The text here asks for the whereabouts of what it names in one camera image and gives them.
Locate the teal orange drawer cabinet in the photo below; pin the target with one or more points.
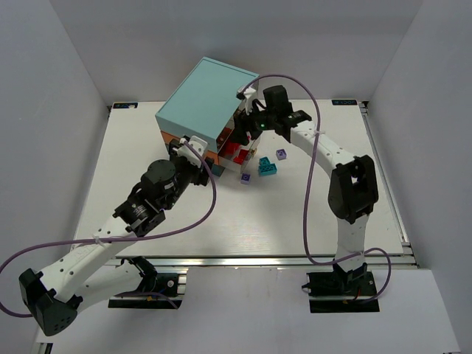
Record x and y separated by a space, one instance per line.
204 105

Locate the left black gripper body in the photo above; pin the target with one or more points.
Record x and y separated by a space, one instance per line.
192 164

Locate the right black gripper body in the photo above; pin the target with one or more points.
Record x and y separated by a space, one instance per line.
243 123

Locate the right blue table label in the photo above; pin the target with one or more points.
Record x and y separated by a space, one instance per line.
344 102

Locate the clear drawer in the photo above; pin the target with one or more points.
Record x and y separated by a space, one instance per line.
227 161

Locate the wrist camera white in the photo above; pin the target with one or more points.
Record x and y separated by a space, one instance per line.
246 97
193 150

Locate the small teal lego brick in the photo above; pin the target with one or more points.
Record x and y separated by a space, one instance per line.
264 161

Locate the blue table label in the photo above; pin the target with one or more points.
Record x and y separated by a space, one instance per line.
344 102
131 105

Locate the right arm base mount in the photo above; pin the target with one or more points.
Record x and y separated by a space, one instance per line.
328 294

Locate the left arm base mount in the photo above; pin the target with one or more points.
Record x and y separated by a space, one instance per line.
158 290

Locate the purple lego brick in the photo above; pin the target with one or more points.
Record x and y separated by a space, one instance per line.
281 154
245 179

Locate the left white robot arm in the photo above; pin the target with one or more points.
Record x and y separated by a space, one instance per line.
56 294

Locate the red sloped lego brick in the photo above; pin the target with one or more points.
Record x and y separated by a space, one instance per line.
230 148

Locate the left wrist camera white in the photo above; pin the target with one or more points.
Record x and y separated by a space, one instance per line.
193 150

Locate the left blue table label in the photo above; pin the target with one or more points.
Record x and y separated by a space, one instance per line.
131 105

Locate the large teal lego brick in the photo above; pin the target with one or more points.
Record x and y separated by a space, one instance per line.
267 169

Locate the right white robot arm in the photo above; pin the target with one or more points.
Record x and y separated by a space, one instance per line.
353 189

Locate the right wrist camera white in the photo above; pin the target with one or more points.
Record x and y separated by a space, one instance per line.
246 97

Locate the red curved lego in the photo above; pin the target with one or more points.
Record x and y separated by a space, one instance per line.
243 153

